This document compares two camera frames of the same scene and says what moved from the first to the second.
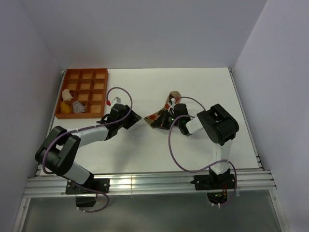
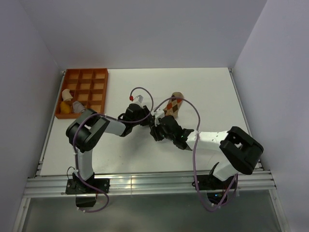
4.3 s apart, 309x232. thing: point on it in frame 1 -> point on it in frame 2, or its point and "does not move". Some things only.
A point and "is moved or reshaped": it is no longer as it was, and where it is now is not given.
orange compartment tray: (88, 86) does not move
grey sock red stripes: (78, 108) does not move
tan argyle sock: (175, 94) is moved or reshaped
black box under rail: (85, 201) does not move
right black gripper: (161, 122) -> (154, 132)
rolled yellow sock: (64, 108) does not move
